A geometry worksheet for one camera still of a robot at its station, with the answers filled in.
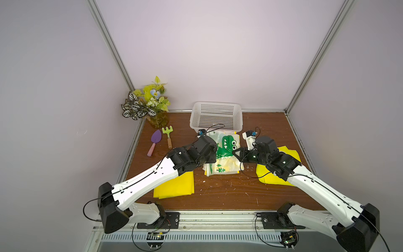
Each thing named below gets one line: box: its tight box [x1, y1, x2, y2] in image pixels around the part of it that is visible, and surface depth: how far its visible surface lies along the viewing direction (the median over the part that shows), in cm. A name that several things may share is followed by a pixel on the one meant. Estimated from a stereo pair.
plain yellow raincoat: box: [153, 170, 195, 200], surface depth 84 cm
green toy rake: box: [161, 125, 174, 149], surface depth 110 cm
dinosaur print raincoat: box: [202, 131, 245, 177], surface depth 76 cm
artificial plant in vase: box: [121, 75, 171, 129], surface depth 97 cm
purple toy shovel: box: [146, 129, 163, 157], surface depth 108 cm
